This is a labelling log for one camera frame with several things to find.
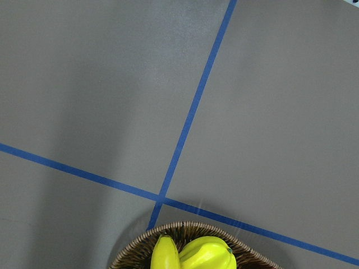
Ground yellow banana left in basket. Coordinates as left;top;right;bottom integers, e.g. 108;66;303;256
150;235;181;269

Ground brown wicker basket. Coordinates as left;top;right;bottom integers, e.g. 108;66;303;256
109;221;280;268

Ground yellow-green starfruit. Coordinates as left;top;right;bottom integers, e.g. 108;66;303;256
179;236;237;269

